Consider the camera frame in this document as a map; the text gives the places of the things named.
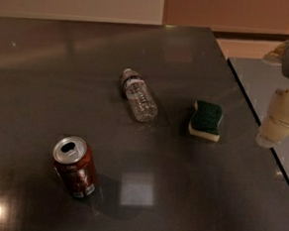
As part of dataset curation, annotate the green and yellow sponge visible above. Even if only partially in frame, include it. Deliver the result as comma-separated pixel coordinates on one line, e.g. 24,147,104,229
188,100,223,143

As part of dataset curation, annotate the clear plastic water bottle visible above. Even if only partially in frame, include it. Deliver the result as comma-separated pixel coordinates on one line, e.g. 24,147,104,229
121,68,158,123

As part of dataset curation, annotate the grey side table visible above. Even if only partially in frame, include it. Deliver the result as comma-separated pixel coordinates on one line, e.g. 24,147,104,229
228,58,289,184

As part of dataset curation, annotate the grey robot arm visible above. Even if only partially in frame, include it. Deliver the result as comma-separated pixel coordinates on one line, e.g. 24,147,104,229
256,39,289,148

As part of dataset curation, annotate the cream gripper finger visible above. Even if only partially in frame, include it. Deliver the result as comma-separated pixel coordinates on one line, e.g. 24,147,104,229
256,88,289,148

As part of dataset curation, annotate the red soda can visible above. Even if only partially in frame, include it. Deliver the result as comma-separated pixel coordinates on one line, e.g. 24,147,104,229
52,136,98,198

